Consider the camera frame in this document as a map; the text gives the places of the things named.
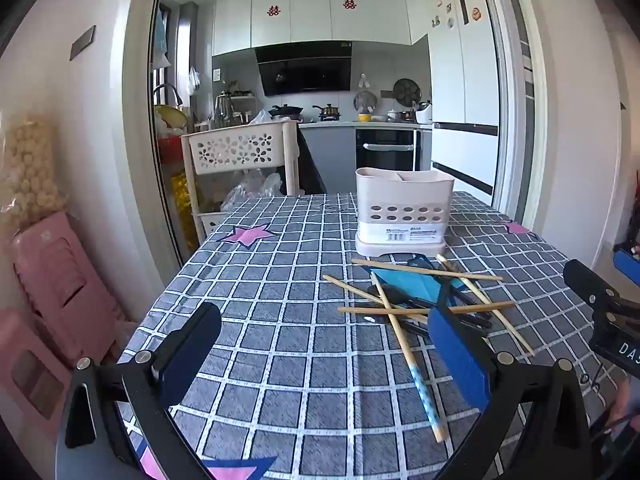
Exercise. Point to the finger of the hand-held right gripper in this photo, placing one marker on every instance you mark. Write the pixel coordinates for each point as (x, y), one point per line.
(582, 280)
(630, 262)

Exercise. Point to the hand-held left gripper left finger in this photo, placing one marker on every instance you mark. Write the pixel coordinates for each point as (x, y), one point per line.
(187, 355)

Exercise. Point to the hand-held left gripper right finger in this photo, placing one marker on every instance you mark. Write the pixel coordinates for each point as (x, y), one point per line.
(457, 355)

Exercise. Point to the dark metal spoons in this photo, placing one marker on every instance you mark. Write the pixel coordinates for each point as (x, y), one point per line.
(465, 318)

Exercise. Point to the wooden chopstick blue dotted end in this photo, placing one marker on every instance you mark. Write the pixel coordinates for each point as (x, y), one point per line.
(417, 375)

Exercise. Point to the dark translucent plastic spoon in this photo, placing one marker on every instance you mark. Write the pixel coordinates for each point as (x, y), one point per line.
(415, 328)
(382, 294)
(462, 290)

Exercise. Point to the wooden chopstick yellow speckled end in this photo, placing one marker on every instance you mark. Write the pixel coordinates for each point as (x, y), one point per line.
(505, 325)

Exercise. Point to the beige plastic utensil holder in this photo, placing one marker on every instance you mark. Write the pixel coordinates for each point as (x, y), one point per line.
(402, 195)

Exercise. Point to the person's right hand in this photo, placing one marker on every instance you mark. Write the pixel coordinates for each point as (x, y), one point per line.
(627, 402)

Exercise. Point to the grey checked star tablecloth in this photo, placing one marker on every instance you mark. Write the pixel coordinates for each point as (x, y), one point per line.
(280, 340)

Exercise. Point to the pink plastic stool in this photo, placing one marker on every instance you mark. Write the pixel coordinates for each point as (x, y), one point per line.
(65, 280)
(30, 380)

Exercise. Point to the yellow packet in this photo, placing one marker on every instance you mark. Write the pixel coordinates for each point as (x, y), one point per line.
(182, 210)

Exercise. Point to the crumpled clear plastic bags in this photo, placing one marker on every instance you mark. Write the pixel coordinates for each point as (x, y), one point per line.
(250, 192)

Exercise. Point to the red basin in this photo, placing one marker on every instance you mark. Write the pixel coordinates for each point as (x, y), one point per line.
(170, 149)

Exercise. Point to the beige plastic storage trolley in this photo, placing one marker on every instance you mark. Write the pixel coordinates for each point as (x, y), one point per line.
(235, 150)

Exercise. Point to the black built-in oven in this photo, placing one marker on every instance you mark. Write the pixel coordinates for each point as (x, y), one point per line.
(385, 152)

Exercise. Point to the white rice cooker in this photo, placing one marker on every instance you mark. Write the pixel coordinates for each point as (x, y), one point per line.
(424, 112)

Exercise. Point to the yellow-green colander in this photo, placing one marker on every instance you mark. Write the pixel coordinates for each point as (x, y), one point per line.
(170, 117)

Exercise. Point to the bag of puffed snacks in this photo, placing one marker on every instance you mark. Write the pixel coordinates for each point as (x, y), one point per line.
(27, 175)

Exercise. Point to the steel pot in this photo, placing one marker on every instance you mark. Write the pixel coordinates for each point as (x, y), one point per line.
(400, 116)

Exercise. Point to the white plastic bag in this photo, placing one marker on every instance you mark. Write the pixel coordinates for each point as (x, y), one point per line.
(261, 117)

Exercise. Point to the countertop spice rack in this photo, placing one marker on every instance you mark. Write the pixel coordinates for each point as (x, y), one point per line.
(242, 107)

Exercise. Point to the black round multi-hole pan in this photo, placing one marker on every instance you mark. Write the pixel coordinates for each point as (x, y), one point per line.
(406, 91)

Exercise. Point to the black wok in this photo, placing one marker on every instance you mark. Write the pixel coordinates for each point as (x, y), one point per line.
(286, 110)

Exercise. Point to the gas stove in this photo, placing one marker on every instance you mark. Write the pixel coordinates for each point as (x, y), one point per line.
(332, 119)

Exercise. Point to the curved kitchen faucet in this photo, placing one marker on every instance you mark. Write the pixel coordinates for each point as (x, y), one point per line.
(167, 89)

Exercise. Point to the hanging clear plastic bag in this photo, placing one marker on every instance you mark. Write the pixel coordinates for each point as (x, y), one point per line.
(193, 81)

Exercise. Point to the golden cooking pot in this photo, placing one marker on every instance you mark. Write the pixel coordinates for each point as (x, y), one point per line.
(328, 111)

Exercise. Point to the black range hood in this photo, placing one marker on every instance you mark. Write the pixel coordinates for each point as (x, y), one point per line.
(305, 70)

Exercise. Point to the blue hanging cloth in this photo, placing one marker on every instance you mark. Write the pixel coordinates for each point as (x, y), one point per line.
(161, 35)

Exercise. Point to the white upper kitchen cabinets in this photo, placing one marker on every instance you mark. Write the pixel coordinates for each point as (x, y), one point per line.
(300, 15)

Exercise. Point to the white door frame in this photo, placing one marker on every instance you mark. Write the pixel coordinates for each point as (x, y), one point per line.
(137, 110)

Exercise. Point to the round metal wall rack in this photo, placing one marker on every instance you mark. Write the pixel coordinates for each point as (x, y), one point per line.
(365, 101)

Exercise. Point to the white wall hanger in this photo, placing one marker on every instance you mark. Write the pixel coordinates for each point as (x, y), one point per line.
(364, 80)

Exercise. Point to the dark window frame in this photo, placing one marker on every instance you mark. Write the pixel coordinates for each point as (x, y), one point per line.
(187, 35)

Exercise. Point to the grey wall switch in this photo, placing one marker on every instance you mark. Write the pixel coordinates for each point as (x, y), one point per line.
(83, 42)

